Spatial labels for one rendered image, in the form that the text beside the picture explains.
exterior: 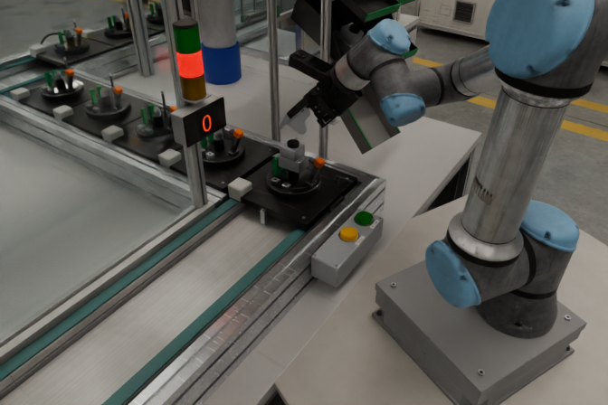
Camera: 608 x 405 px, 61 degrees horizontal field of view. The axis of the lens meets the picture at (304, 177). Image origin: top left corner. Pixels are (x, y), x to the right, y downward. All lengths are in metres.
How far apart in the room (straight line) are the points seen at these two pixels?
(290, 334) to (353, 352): 0.13
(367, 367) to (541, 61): 0.68
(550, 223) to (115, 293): 0.83
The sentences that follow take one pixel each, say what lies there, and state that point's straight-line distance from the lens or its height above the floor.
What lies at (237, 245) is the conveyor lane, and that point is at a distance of 1.23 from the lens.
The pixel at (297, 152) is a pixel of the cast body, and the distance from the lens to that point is 1.25.
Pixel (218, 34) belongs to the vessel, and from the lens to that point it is 2.11.
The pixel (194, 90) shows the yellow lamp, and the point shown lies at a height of 1.28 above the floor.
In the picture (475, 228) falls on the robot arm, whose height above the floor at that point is 1.23.
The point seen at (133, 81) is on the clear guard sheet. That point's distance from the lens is 1.05.
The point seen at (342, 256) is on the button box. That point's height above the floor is 0.96.
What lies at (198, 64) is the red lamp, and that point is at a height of 1.34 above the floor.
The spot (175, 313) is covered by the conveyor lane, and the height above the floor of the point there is 0.92.
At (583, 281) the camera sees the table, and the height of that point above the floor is 0.86.
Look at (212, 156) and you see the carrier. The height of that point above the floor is 1.00.
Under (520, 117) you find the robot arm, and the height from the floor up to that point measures 1.43.
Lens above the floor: 1.73
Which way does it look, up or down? 34 degrees down
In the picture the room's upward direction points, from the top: straight up
